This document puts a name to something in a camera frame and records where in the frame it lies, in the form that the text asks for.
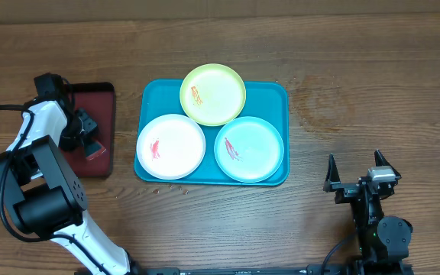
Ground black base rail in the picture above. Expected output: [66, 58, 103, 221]
[130, 264, 414, 275]

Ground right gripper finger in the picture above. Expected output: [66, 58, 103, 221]
[325, 153, 341, 185]
[374, 149, 400, 178]

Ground light blue plate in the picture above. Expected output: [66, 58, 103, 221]
[213, 116, 286, 183]

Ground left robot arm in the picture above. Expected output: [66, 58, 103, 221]
[0, 73, 143, 274]

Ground teal plastic tray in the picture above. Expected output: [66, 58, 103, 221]
[137, 79, 290, 187]

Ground yellow-green plate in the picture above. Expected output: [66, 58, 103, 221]
[180, 63, 247, 126]

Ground white plate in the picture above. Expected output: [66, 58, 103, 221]
[136, 114, 205, 180]

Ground dark red black-rimmed tray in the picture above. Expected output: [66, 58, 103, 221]
[60, 82, 116, 178]

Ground red and green sponge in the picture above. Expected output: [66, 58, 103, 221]
[84, 140, 106, 160]

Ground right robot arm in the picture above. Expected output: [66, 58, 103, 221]
[320, 150, 413, 275]

